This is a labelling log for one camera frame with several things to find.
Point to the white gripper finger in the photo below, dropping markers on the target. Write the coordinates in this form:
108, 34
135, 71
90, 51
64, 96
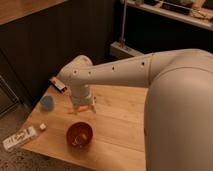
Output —
92, 108
75, 110

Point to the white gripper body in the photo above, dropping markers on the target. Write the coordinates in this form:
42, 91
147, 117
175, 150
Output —
81, 95

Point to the blue ceramic cup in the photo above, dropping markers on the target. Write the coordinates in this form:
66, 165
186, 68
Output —
47, 103

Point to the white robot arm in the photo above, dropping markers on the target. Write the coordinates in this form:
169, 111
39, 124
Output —
178, 113

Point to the orange marker pen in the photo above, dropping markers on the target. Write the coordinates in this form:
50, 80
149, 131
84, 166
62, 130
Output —
81, 109

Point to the small red white box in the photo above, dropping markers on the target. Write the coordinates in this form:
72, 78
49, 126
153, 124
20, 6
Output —
58, 84

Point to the red bowl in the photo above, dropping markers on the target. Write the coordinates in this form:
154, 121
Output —
79, 135

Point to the clear plastic bottle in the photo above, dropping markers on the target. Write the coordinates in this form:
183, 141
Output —
23, 136

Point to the metal shelf rack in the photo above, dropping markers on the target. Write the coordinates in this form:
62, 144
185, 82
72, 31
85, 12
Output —
145, 26

